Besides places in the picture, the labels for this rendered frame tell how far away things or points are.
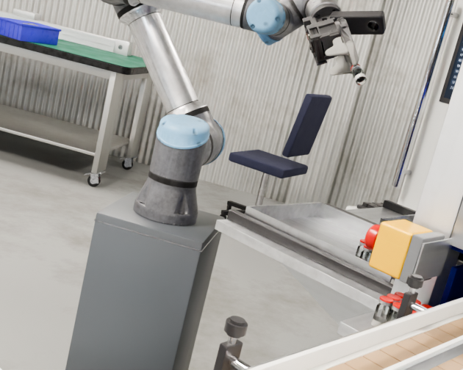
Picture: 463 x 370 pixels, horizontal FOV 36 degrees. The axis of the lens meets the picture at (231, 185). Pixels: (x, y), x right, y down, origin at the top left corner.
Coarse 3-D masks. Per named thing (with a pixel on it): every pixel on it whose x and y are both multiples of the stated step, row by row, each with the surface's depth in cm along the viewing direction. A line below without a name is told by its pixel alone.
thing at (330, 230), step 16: (256, 208) 142; (272, 208) 146; (288, 208) 150; (304, 208) 155; (320, 208) 159; (336, 208) 157; (272, 224) 136; (288, 224) 147; (304, 224) 150; (320, 224) 153; (336, 224) 156; (352, 224) 154; (368, 224) 151; (304, 240) 131; (320, 240) 129; (336, 240) 144; (352, 240) 147; (336, 256) 126; (352, 256) 124; (368, 272) 122
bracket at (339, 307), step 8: (296, 272) 136; (304, 280) 135; (312, 280) 134; (312, 288) 134; (320, 288) 133; (328, 288) 132; (312, 296) 134; (320, 296) 133; (328, 296) 132; (336, 296) 131; (344, 296) 129; (320, 304) 133; (328, 304) 132; (336, 304) 131; (344, 304) 129; (352, 304) 128; (360, 304) 127; (328, 312) 132; (336, 312) 131; (344, 312) 129; (352, 312) 128; (360, 312) 127; (368, 312) 126; (336, 320) 131
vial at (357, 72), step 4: (352, 68) 139; (356, 68) 137; (360, 68) 137; (352, 72) 138; (356, 72) 137; (360, 72) 136; (356, 76) 136; (360, 76) 135; (364, 76) 136; (356, 80) 136; (360, 80) 136; (364, 80) 136; (360, 84) 137
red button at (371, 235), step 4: (372, 228) 106; (376, 228) 106; (368, 232) 106; (372, 232) 106; (376, 232) 106; (368, 236) 106; (372, 236) 106; (376, 236) 105; (368, 240) 106; (372, 240) 106; (368, 244) 106; (372, 244) 106; (368, 248) 107; (372, 248) 106
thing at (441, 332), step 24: (408, 312) 92; (432, 312) 88; (456, 312) 95; (240, 336) 64; (360, 336) 75; (384, 336) 80; (408, 336) 89; (432, 336) 91; (456, 336) 93; (216, 360) 65; (240, 360) 64; (288, 360) 66; (312, 360) 69; (336, 360) 77; (360, 360) 79; (384, 360) 80; (408, 360) 72; (432, 360) 75; (456, 360) 85
